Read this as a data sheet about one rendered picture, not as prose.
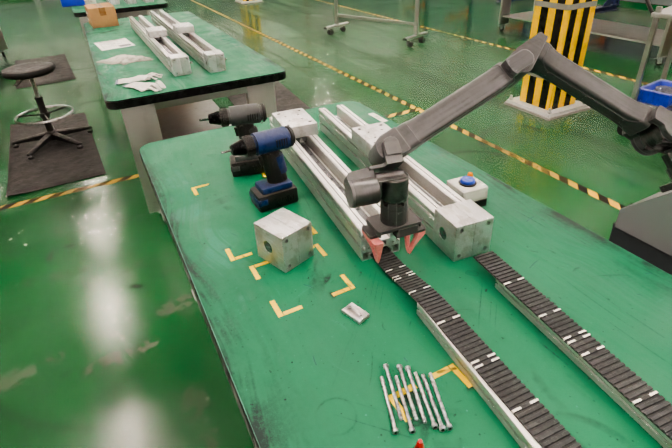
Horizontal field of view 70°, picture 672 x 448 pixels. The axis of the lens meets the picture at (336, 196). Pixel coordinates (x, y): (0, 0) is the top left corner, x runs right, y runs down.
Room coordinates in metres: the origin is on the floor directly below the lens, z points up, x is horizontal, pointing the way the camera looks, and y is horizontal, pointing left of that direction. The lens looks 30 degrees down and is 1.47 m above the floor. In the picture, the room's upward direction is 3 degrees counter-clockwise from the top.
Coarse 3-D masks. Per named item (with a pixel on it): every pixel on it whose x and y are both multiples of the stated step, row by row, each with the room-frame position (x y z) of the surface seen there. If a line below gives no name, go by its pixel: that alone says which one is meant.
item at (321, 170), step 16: (304, 144) 1.44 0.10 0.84; (320, 144) 1.37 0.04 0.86; (288, 160) 1.43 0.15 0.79; (304, 160) 1.26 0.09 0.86; (320, 160) 1.34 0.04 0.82; (336, 160) 1.25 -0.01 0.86; (304, 176) 1.27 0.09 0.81; (320, 176) 1.15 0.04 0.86; (336, 176) 1.22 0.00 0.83; (320, 192) 1.13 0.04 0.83; (336, 192) 1.06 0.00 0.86; (336, 208) 1.02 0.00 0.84; (352, 208) 0.98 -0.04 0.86; (368, 208) 1.01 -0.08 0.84; (336, 224) 1.03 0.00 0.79; (352, 224) 0.93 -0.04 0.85; (352, 240) 0.93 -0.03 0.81; (384, 240) 0.90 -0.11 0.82; (368, 256) 0.89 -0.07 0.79
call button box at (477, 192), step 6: (450, 180) 1.14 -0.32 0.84; (456, 180) 1.14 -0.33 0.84; (450, 186) 1.13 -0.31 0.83; (456, 186) 1.11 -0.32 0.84; (462, 186) 1.11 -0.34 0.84; (468, 186) 1.10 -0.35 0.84; (474, 186) 1.10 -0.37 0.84; (480, 186) 1.10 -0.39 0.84; (486, 186) 1.10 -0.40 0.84; (456, 192) 1.10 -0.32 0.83; (462, 192) 1.08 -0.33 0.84; (468, 192) 1.08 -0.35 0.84; (474, 192) 1.08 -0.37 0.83; (480, 192) 1.09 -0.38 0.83; (486, 192) 1.10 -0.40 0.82; (468, 198) 1.08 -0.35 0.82; (474, 198) 1.08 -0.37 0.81; (480, 198) 1.09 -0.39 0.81; (480, 204) 1.09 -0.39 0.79
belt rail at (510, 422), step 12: (420, 312) 0.70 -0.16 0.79; (432, 324) 0.65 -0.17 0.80; (444, 336) 0.61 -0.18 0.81; (444, 348) 0.61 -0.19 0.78; (456, 348) 0.58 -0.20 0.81; (456, 360) 0.57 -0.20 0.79; (468, 372) 0.55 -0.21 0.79; (480, 384) 0.51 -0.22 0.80; (492, 396) 0.49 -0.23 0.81; (492, 408) 0.48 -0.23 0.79; (504, 408) 0.46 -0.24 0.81; (504, 420) 0.46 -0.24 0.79; (516, 420) 0.44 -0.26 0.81; (516, 432) 0.43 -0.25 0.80; (528, 432) 0.42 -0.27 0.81; (528, 444) 0.41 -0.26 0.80
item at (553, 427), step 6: (552, 420) 0.44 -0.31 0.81; (540, 426) 0.43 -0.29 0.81; (546, 426) 0.43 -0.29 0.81; (552, 426) 0.43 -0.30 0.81; (558, 426) 0.43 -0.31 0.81; (534, 432) 0.42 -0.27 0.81; (540, 432) 0.42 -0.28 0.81; (546, 432) 0.42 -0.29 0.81; (552, 432) 0.42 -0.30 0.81; (558, 432) 0.42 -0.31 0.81; (534, 438) 0.41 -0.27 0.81; (540, 438) 0.41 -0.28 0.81; (546, 438) 0.41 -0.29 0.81
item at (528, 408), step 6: (528, 402) 0.47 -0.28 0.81; (534, 402) 0.47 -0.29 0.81; (516, 408) 0.46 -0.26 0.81; (522, 408) 0.46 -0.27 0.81; (528, 408) 0.46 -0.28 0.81; (534, 408) 0.46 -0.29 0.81; (540, 408) 0.46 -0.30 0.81; (516, 414) 0.45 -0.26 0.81; (522, 414) 0.45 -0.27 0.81; (528, 414) 0.45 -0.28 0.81
